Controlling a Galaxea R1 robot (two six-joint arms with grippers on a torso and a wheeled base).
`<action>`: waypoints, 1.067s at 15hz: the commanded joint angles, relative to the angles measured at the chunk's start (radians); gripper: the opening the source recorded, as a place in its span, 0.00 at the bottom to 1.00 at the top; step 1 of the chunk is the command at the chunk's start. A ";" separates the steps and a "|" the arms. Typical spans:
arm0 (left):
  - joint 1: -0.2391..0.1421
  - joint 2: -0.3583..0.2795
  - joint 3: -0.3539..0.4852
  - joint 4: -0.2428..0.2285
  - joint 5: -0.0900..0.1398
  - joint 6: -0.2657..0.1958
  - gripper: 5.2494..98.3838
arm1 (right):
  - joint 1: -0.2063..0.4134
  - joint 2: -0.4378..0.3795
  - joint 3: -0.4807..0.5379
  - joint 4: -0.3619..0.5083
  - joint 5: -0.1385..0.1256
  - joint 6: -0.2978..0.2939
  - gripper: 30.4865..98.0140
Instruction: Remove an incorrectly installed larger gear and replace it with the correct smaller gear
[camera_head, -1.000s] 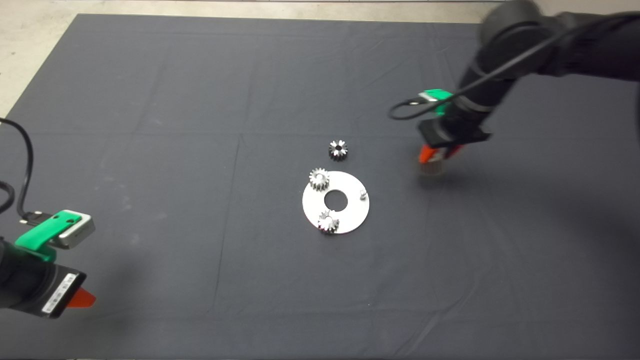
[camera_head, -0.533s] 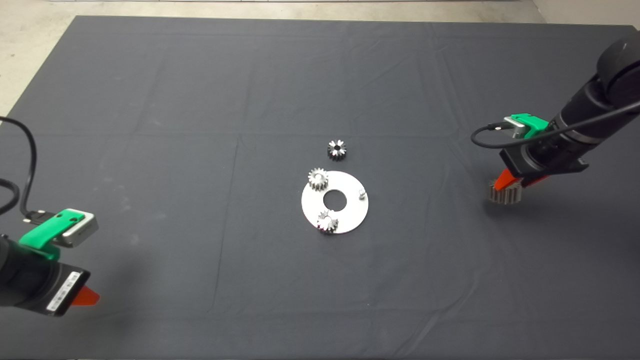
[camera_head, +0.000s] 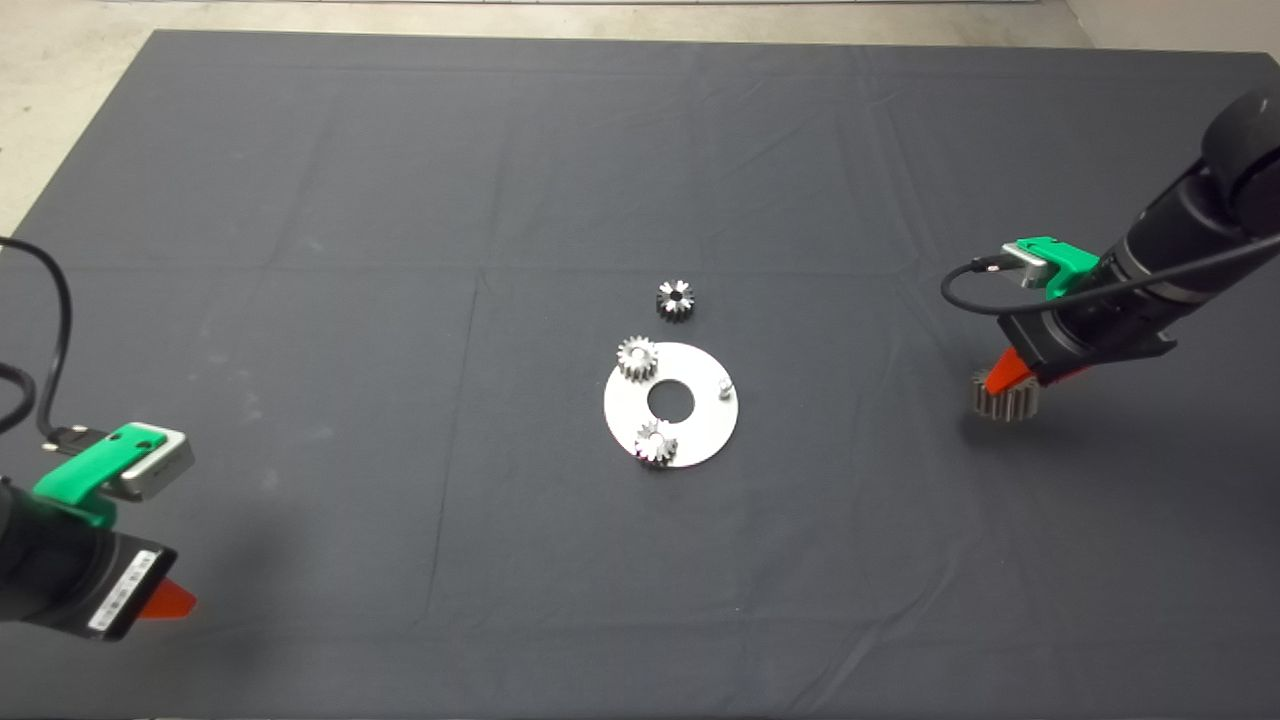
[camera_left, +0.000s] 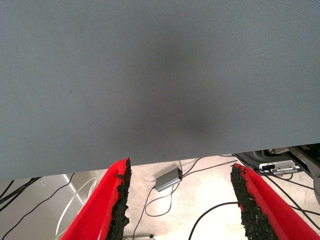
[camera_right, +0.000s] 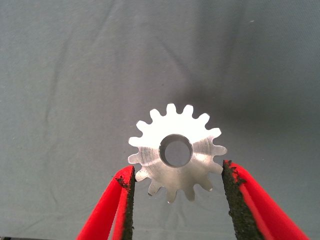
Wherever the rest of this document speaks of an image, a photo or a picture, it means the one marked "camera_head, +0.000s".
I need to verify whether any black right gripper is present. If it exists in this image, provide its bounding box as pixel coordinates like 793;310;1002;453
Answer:
984;303;1178;397

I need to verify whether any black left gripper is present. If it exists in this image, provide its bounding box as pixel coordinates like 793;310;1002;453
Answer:
80;532;198;643

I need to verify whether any large steel gear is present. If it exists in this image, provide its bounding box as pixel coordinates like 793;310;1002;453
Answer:
970;368;1043;424

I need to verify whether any small shiny steel gear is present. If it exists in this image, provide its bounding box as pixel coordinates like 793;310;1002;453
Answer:
634;419;679;467
616;336;660;382

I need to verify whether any round metal plate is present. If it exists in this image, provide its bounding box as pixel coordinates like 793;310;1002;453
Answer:
603;342;740;469

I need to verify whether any dark grey table cloth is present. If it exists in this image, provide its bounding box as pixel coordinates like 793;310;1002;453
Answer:
0;28;1280;720

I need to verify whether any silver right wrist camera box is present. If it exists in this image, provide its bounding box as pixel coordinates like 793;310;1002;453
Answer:
1000;243;1061;291

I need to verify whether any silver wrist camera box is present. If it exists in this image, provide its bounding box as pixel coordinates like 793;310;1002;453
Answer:
1000;243;1061;291
105;424;196;502

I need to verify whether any green right camera mount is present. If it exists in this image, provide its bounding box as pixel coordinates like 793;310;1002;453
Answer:
1015;237;1101;301

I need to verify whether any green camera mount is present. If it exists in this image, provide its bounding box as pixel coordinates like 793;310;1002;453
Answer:
33;422;169;529
1015;237;1101;301

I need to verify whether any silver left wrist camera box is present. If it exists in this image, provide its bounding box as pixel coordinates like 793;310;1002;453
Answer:
105;424;196;502

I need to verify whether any green left camera mount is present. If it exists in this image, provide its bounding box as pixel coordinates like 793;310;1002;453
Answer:
33;422;169;529

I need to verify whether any black left camera cable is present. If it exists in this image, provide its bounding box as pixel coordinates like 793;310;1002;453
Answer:
0;235;109;453

